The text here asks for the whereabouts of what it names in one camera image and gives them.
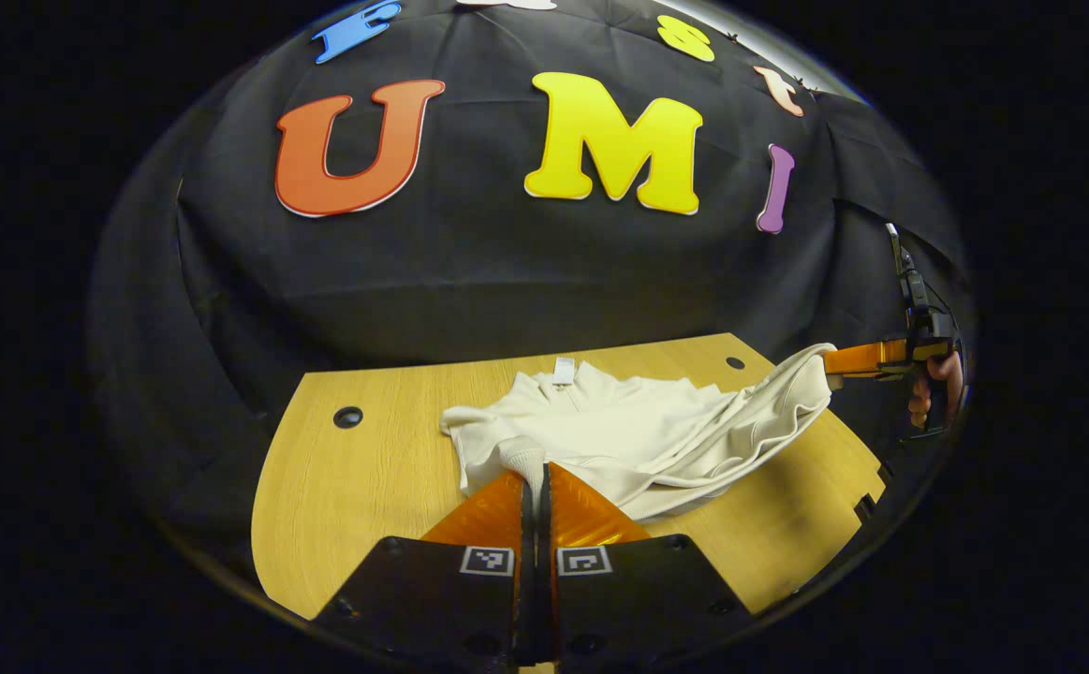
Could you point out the cream white sweatshirt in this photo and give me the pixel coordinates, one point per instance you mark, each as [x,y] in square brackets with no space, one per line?
[628,440]

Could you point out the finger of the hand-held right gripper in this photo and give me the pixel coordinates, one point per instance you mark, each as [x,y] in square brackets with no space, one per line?
[867,358]

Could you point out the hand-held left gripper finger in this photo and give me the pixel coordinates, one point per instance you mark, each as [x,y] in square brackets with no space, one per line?
[526,599]
[544,599]

